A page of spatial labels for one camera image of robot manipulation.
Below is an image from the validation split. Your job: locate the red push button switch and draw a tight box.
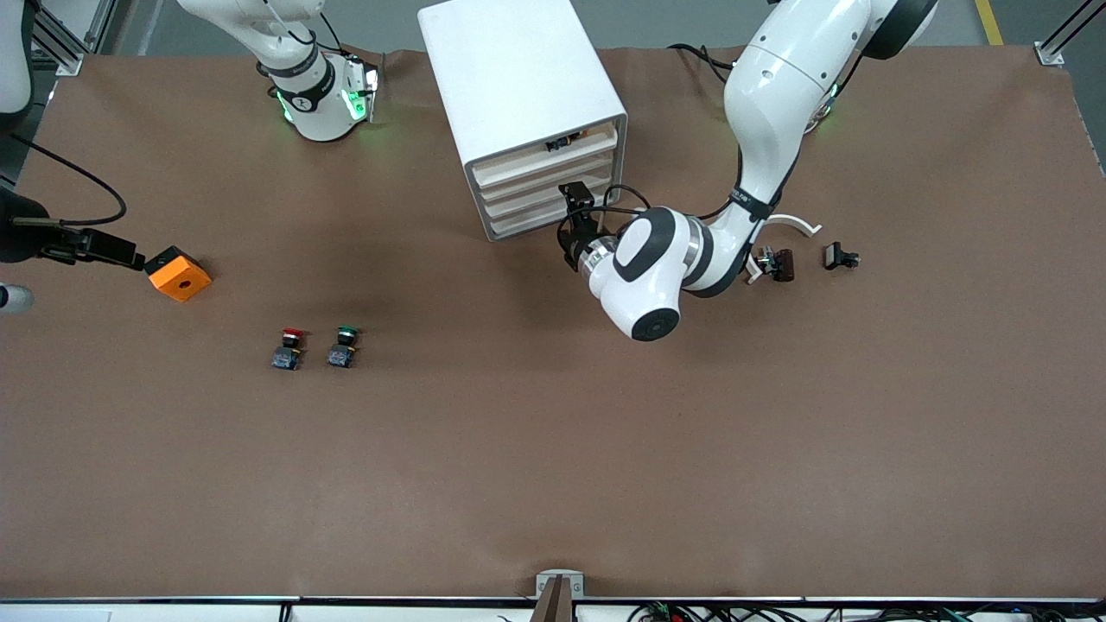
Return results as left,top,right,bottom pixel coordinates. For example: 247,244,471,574
271,327,308,371

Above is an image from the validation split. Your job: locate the orange and black block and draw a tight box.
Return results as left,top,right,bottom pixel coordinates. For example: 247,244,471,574
142,245,213,304

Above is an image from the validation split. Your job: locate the brown and black small component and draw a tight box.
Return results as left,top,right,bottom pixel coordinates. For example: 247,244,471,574
756,247,796,283

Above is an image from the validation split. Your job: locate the brown paper table cover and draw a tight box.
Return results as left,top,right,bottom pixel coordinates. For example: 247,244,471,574
0,47,1106,602

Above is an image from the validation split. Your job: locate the white curved plastic piece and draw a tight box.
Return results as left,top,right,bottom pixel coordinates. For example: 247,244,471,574
745,214,823,285

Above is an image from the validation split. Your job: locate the black arm base cable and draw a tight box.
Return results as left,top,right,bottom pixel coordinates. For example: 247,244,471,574
668,42,741,87

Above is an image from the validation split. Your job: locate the aluminium frame profile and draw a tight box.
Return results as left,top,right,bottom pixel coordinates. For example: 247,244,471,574
26,0,119,78
1033,0,1106,68

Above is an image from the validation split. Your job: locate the green push button switch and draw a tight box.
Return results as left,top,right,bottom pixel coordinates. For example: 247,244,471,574
327,325,364,370

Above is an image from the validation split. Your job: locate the metal table edge bracket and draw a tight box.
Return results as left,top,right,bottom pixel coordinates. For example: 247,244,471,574
535,569,586,599

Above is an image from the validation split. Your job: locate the tangled cable bundle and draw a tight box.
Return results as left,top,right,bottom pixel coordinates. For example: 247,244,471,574
626,601,1065,622

